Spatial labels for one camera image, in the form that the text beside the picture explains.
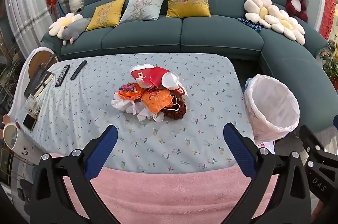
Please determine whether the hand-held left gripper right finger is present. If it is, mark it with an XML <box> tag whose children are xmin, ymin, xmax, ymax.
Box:
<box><xmin>219</xmin><ymin>123</ymin><xmax>317</xmax><ymax>224</ymax></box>

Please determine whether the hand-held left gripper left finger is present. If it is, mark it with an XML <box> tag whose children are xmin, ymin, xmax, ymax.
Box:
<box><xmin>26</xmin><ymin>125</ymin><xmax>119</xmax><ymax>224</ymax></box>

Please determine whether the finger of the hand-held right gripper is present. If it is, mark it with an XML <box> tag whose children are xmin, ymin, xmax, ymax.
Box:
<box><xmin>299</xmin><ymin>125</ymin><xmax>338</xmax><ymax>158</ymax></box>

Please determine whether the bin with white liner bag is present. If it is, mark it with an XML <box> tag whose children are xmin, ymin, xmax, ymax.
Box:
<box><xmin>243</xmin><ymin>74</ymin><xmax>300</xmax><ymax>141</ymax></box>

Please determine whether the orange wrapper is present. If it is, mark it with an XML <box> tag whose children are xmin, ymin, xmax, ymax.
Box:
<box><xmin>114</xmin><ymin>87</ymin><xmax>144</xmax><ymax>101</ymax></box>
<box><xmin>142</xmin><ymin>89</ymin><xmax>175</xmax><ymax>115</ymax></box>

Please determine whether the brown dotted scrunchie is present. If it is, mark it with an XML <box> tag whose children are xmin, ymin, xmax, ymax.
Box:
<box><xmin>162</xmin><ymin>97</ymin><xmax>187</xmax><ymax>120</ymax></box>

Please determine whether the glossy red packet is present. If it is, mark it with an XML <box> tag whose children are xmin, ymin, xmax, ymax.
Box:
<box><xmin>144</xmin><ymin>67</ymin><xmax>171</xmax><ymax>88</ymax></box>

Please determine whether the white crumpled tissue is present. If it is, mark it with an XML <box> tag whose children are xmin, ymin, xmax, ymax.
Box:
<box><xmin>111</xmin><ymin>98</ymin><xmax>136</xmax><ymax>115</ymax></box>
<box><xmin>137</xmin><ymin>108</ymin><xmax>165</xmax><ymax>122</ymax></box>

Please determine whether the floral light blue tablecloth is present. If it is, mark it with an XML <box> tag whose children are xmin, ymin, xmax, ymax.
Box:
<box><xmin>20</xmin><ymin>53</ymin><xmax>255</xmax><ymax>174</ymax></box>

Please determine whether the purple patterned wrapper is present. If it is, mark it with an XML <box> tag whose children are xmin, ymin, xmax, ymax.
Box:
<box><xmin>118</xmin><ymin>82</ymin><xmax>138</xmax><ymax>93</ymax></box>

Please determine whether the pink fluffy blanket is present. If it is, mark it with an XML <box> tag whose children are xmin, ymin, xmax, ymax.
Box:
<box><xmin>49</xmin><ymin>153</ymin><xmax>280</xmax><ymax>224</ymax></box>

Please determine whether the green potted plant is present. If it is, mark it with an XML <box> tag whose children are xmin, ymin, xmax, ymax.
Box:
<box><xmin>318</xmin><ymin>39</ymin><xmax>338</xmax><ymax>84</ymax></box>

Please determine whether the black smartphone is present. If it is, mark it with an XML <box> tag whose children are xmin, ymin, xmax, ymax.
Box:
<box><xmin>23</xmin><ymin>113</ymin><xmax>37</xmax><ymax>131</ymax></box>

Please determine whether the small red carton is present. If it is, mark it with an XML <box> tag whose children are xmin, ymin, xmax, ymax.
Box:
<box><xmin>173</xmin><ymin>84</ymin><xmax>188</xmax><ymax>97</ymax></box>

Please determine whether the red white carton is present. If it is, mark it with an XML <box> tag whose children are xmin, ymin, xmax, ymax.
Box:
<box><xmin>129</xmin><ymin>64</ymin><xmax>155</xmax><ymax>82</ymax></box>

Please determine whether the slim black remote control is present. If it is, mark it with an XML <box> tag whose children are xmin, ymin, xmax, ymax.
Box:
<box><xmin>70</xmin><ymin>60</ymin><xmax>87</xmax><ymax>81</ymax></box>

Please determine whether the clear plastic case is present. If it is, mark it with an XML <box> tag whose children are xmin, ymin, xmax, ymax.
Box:
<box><xmin>25</xmin><ymin>96</ymin><xmax>41</xmax><ymax>117</ymax></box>

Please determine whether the black button remote control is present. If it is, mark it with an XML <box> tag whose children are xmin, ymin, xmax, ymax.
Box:
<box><xmin>55</xmin><ymin>65</ymin><xmax>71</xmax><ymax>87</ymax></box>

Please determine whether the white paper cup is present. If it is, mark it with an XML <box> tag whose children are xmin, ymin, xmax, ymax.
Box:
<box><xmin>162</xmin><ymin>72</ymin><xmax>179</xmax><ymax>89</ymax></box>

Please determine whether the white bear mug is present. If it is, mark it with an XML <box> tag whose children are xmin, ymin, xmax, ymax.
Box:
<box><xmin>2</xmin><ymin>114</ymin><xmax>36</xmax><ymax>164</ymax></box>

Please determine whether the black notebook with pen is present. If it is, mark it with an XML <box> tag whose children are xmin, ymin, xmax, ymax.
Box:
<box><xmin>24</xmin><ymin>71</ymin><xmax>53</xmax><ymax>99</ymax></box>

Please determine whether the round white side table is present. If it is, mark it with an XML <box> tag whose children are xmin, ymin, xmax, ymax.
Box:
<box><xmin>13</xmin><ymin>47</ymin><xmax>60</xmax><ymax>113</ymax></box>

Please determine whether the teal sectional sofa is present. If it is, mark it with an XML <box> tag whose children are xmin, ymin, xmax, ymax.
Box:
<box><xmin>40</xmin><ymin>0</ymin><xmax>338</xmax><ymax>132</ymax></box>

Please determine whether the white flower cushion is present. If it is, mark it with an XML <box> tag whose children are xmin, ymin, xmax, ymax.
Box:
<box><xmin>49</xmin><ymin>12</ymin><xmax>83</xmax><ymax>37</ymax></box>
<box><xmin>244</xmin><ymin>0</ymin><xmax>280</xmax><ymax>29</ymax></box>
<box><xmin>264</xmin><ymin>8</ymin><xmax>306</xmax><ymax>46</ymax></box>

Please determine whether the grey plush toy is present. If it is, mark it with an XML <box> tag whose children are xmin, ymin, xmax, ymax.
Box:
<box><xmin>62</xmin><ymin>17</ymin><xmax>92</xmax><ymax>45</ymax></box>

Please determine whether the yellow embroidered cushion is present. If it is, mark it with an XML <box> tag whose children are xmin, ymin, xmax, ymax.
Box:
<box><xmin>85</xmin><ymin>0</ymin><xmax>126</xmax><ymax>31</ymax></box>
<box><xmin>166</xmin><ymin>0</ymin><xmax>212</xmax><ymax>18</ymax></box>

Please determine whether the red bear plush toy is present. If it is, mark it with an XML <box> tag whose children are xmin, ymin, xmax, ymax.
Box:
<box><xmin>283</xmin><ymin>0</ymin><xmax>308</xmax><ymax>23</ymax></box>

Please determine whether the light blue embroidered cushion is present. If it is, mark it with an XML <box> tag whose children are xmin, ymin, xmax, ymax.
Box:
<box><xmin>119</xmin><ymin>0</ymin><xmax>167</xmax><ymax>24</ymax></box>

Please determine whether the red curtain tie bow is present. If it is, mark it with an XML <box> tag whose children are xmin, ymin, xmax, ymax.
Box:
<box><xmin>47</xmin><ymin>0</ymin><xmax>59</xmax><ymax>13</ymax></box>

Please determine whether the white sheer curtain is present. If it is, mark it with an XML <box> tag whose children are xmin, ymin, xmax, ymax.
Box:
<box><xmin>4</xmin><ymin>0</ymin><xmax>57</xmax><ymax>55</ymax></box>

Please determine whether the red lattice wall panel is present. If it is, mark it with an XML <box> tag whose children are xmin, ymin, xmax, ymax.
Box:
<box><xmin>321</xmin><ymin>0</ymin><xmax>338</xmax><ymax>39</ymax></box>

